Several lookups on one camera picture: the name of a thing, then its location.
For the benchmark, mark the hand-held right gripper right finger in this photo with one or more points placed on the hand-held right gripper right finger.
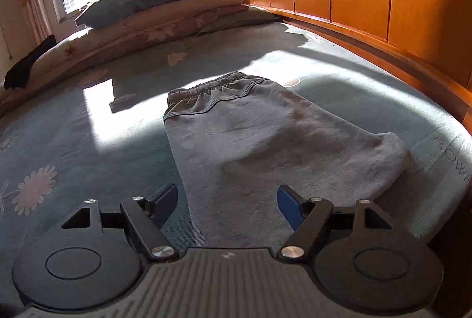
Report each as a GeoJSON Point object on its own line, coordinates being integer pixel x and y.
{"type": "Point", "coordinates": [289, 207]}

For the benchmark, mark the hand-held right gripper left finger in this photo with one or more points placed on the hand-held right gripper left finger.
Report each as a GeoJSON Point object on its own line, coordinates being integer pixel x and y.
{"type": "Point", "coordinates": [166, 203]}

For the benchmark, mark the grey sweatpants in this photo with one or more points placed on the grey sweatpants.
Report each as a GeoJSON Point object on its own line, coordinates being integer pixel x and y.
{"type": "Point", "coordinates": [276, 141]}

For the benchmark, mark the pink floral folded quilt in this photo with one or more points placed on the pink floral folded quilt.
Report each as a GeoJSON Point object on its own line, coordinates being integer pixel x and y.
{"type": "Point", "coordinates": [129, 34]}

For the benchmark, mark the flat blue pillow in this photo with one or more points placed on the flat blue pillow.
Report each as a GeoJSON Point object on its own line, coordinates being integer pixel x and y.
{"type": "Point", "coordinates": [239, 19]}

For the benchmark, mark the black garment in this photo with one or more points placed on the black garment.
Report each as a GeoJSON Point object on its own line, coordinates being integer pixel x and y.
{"type": "Point", "coordinates": [25, 67]}

